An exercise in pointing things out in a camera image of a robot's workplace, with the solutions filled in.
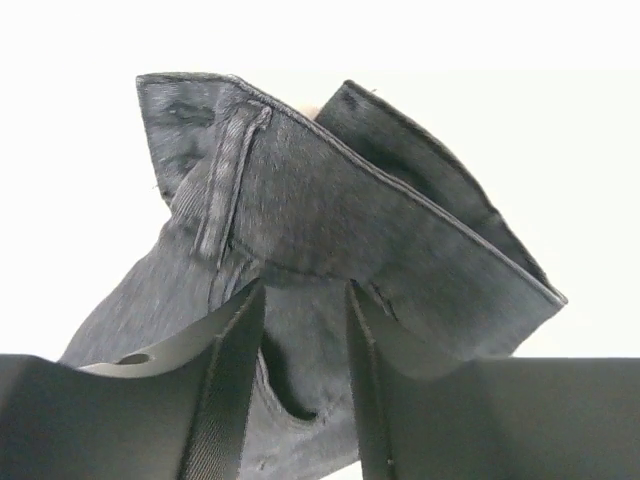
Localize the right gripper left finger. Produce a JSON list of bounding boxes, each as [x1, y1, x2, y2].
[[1, 282, 265, 479]]

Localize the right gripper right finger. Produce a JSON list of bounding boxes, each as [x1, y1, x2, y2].
[[346, 283, 639, 480]]

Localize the black denim trousers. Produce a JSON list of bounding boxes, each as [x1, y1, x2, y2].
[[61, 73, 566, 479]]

